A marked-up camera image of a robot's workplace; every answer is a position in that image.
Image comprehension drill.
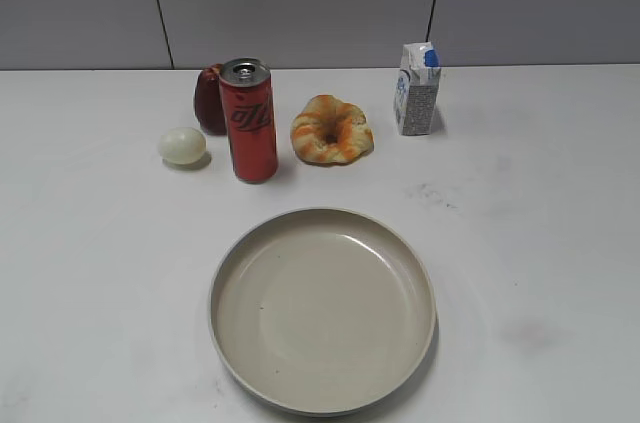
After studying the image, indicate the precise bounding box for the red cola can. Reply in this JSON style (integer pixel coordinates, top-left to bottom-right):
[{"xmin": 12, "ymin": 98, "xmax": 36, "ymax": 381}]
[{"xmin": 219, "ymin": 58, "xmax": 278, "ymax": 183}]

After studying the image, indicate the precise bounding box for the beige round plate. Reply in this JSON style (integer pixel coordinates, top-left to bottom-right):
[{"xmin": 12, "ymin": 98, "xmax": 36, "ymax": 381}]
[{"xmin": 208, "ymin": 208, "xmax": 437, "ymax": 417}]

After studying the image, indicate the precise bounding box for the white blue milk carton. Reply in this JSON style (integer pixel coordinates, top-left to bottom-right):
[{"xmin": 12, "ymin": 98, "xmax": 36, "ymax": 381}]
[{"xmin": 393, "ymin": 42, "xmax": 442, "ymax": 136}]

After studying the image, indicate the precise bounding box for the dark red apple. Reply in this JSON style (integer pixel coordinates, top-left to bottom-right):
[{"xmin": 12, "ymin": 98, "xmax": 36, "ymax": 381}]
[{"xmin": 193, "ymin": 64, "xmax": 227, "ymax": 136}]

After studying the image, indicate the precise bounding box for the white egg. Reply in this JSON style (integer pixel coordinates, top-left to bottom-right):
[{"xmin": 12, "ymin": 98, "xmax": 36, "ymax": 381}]
[{"xmin": 158, "ymin": 127, "xmax": 206, "ymax": 165}]

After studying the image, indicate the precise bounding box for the orange striped bread ring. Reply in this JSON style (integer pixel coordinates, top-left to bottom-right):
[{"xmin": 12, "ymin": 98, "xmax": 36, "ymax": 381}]
[{"xmin": 290, "ymin": 94, "xmax": 375, "ymax": 166}]

